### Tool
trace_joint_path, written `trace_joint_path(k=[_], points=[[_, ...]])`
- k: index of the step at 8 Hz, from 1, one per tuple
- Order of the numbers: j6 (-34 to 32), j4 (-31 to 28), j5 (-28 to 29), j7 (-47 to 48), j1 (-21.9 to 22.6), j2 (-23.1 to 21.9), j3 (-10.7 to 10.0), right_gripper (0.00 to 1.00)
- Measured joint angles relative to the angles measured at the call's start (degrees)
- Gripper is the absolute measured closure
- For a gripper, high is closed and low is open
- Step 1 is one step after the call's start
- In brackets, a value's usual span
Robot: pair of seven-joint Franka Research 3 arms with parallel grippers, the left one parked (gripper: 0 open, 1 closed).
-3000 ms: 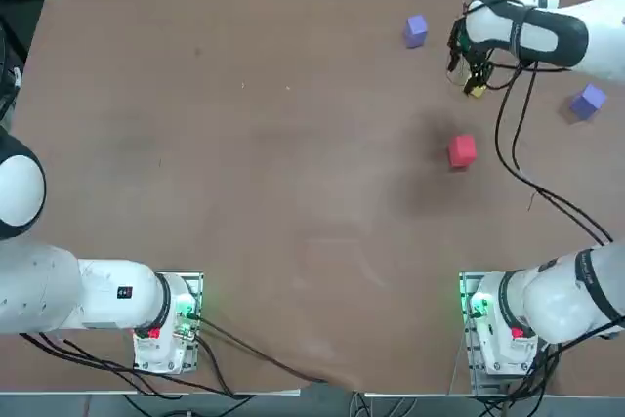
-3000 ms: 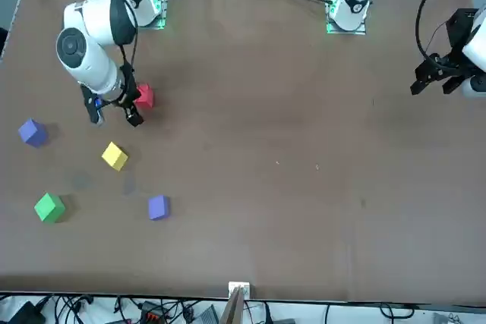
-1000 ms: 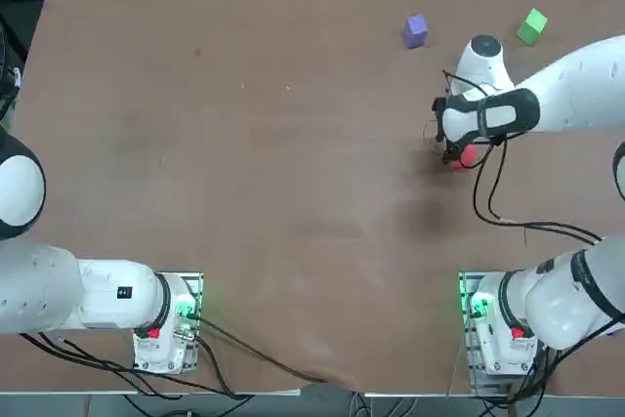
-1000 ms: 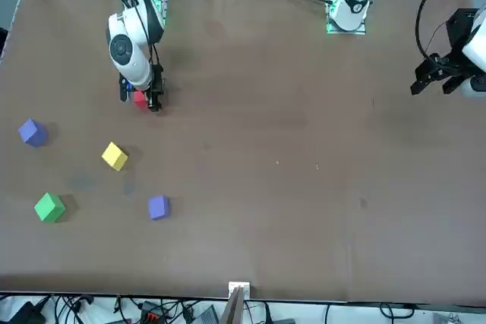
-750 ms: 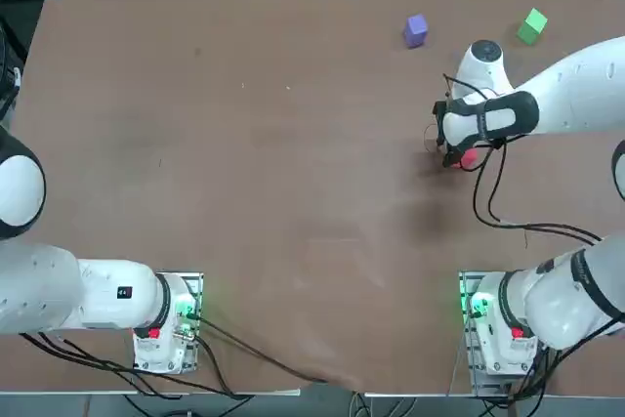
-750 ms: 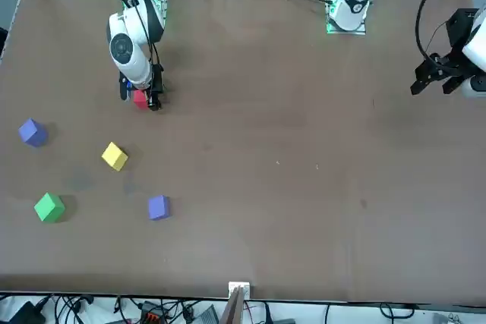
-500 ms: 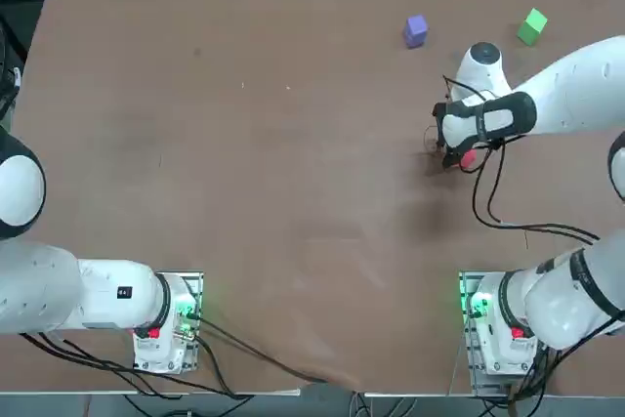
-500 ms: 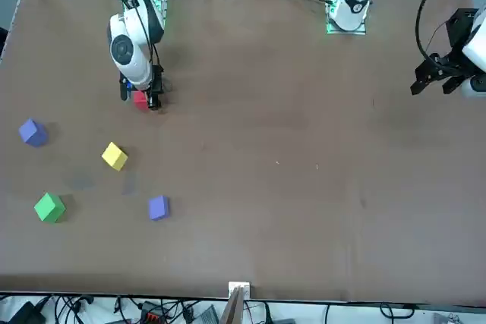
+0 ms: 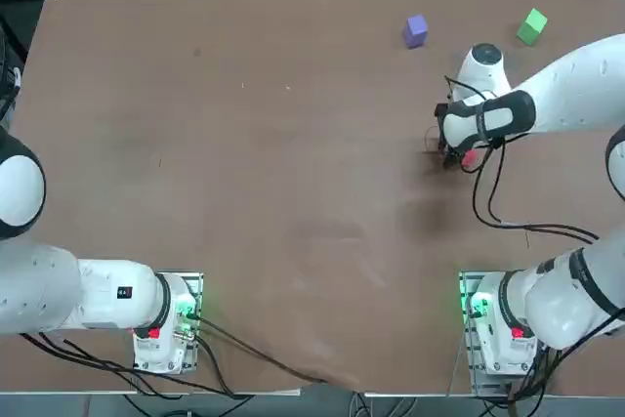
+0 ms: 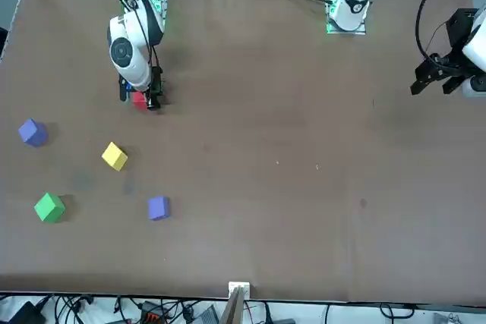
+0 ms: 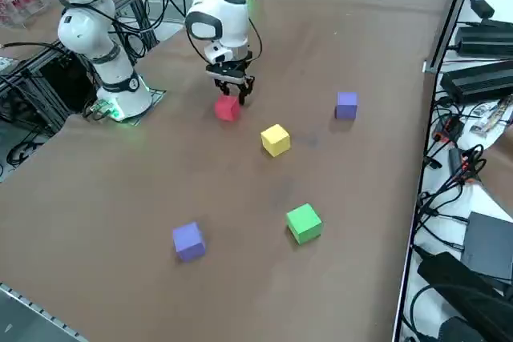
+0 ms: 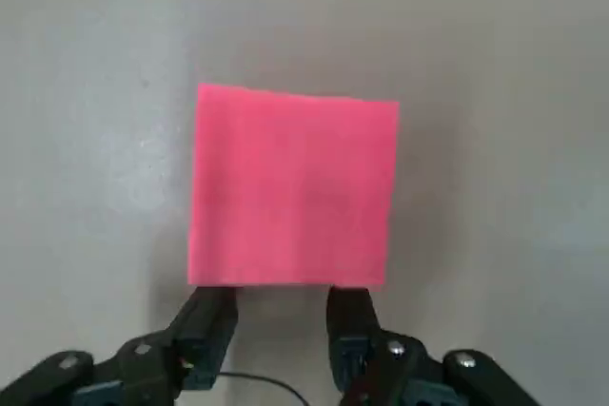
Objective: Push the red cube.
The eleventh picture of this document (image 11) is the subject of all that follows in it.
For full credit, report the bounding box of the yellow cube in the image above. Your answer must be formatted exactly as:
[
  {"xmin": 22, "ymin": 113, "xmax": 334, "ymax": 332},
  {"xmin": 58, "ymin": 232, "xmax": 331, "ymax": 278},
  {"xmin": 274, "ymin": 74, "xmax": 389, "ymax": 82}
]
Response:
[{"xmin": 260, "ymin": 123, "xmax": 291, "ymax": 159}]

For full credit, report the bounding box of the orange and black connector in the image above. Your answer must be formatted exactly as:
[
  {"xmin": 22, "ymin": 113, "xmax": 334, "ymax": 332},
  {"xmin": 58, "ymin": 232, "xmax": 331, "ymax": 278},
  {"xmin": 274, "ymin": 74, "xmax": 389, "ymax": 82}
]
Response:
[{"xmin": 434, "ymin": 115, "xmax": 464, "ymax": 145}]

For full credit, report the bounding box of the large black power brick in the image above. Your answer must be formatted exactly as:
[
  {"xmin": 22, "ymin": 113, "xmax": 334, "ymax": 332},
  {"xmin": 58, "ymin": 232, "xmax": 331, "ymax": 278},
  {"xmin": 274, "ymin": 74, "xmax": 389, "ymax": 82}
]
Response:
[{"xmin": 455, "ymin": 19, "xmax": 513, "ymax": 58}]

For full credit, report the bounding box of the black aluminium frame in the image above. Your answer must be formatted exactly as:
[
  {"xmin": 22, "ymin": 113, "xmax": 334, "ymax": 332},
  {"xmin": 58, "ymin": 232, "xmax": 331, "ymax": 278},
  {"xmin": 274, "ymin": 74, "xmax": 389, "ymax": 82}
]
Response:
[{"xmin": 0, "ymin": 41, "xmax": 101, "ymax": 135}]

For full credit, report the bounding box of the ribbed black power brick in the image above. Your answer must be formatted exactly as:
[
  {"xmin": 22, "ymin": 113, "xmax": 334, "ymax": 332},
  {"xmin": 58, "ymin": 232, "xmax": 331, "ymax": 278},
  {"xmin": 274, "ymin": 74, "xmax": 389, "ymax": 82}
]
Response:
[{"xmin": 439, "ymin": 59, "xmax": 513, "ymax": 102}]

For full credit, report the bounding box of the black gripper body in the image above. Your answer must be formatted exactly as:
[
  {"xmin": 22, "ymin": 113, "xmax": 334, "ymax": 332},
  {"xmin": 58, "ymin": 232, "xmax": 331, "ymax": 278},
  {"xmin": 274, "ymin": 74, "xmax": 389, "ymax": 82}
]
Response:
[{"xmin": 205, "ymin": 51, "xmax": 255, "ymax": 82}]

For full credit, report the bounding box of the red cube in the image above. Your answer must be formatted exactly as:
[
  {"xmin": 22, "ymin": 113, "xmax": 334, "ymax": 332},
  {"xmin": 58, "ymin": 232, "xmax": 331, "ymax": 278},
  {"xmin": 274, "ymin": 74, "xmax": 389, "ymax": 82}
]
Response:
[{"xmin": 213, "ymin": 95, "xmax": 241, "ymax": 123}]

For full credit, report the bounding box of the aluminium table edge rail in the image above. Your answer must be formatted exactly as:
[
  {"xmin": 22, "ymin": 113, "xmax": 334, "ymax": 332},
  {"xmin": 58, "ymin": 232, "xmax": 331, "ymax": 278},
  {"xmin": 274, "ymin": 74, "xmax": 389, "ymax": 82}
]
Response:
[{"xmin": 391, "ymin": 0, "xmax": 482, "ymax": 342}]

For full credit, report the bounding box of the purple cube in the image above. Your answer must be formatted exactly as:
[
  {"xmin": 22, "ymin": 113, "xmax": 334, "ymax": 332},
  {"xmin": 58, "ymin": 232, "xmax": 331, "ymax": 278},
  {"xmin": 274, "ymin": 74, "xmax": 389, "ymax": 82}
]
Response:
[
  {"xmin": 334, "ymin": 91, "xmax": 359, "ymax": 121},
  {"xmin": 172, "ymin": 221, "xmax": 208, "ymax": 263}
]

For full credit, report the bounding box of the grey flat box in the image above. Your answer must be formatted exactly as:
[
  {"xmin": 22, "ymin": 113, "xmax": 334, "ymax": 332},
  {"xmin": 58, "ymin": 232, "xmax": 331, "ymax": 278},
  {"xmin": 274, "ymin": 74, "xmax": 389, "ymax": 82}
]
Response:
[{"xmin": 459, "ymin": 211, "xmax": 513, "ymax": 284}]

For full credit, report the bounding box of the small black power adapter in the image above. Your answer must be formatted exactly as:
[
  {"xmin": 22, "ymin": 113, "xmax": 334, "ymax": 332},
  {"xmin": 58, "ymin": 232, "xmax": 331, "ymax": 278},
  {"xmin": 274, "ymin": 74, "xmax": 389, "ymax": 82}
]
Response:
[{"xmin": 468, "ymin": 0, "xmax": 496, "ymax": 19}]

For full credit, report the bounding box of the green cube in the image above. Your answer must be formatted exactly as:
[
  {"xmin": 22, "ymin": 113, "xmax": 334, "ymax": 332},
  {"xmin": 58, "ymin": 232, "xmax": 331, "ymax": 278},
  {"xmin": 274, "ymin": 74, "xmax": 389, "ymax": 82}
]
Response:
[{"xmin": 285, "ymin": 203, "xmax": 324, "ymax": 245}]

